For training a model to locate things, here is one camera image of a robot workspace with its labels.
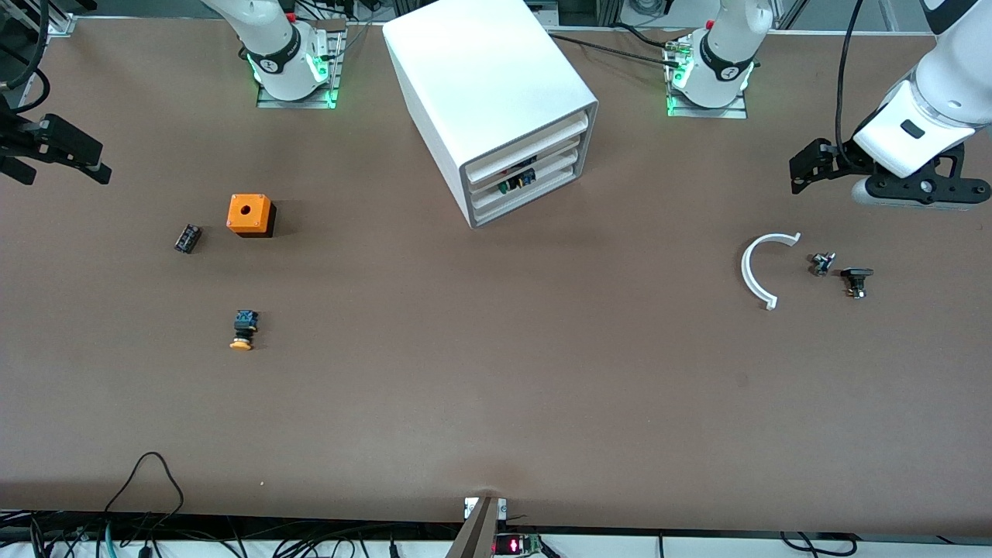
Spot white plastic drawer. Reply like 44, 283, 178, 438
472, 172, 580, 228
467, 133, 584, 195
463, 111, 590, 173
470, 153, 582, 212

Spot yellow mushroom push button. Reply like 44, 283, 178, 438
229, 310, 260, 352

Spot white drawer cabinet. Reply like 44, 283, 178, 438
382, 0, 600, 229

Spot small black mounting component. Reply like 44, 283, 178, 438
841, 267, 875, 300

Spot small red display device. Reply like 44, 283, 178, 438
496, 533, 543, 557

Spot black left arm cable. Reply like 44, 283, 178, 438
835, 0, 867, 167

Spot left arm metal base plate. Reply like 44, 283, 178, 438
665, 35, 749, 119

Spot white curved plastic bracket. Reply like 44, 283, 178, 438
741, 232, 802, 311

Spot orange button enclosure box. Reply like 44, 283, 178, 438
226, 194, 277, 239

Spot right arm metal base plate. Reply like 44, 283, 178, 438
256, 19, 346, 109

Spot black cable on table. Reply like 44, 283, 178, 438
546, 31, 687, 67

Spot thin black looped cable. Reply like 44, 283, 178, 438
105, 452, 185, 516

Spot tangled black cable bundle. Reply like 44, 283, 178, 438
0, 510, 466, 558

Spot black cable under table edge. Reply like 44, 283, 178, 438
779, 531, 857, 557

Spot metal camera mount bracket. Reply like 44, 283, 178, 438
446, 496, 508, 558

